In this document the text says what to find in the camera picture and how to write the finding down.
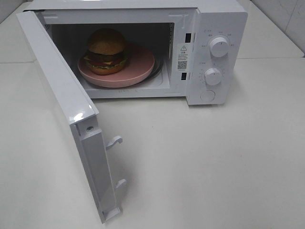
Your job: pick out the burger with sesame bun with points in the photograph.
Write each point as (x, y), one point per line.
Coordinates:
(105, 52)

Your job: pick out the white microwave oven body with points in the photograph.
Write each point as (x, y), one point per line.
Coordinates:
(178, 30)

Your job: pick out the white timer knob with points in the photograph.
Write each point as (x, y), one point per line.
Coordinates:
(213, 76)

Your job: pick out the round white door button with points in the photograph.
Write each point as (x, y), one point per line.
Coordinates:
(207, 96)

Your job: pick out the pink plate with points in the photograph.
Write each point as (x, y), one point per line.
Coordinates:
(139, 65)

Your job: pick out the glass microwave turntable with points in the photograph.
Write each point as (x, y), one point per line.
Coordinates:
(157, 67)

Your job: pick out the upper white power knob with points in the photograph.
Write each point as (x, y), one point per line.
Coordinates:
(219, 46)

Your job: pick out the white microwave door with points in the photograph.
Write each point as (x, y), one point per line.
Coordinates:
(72, 102)

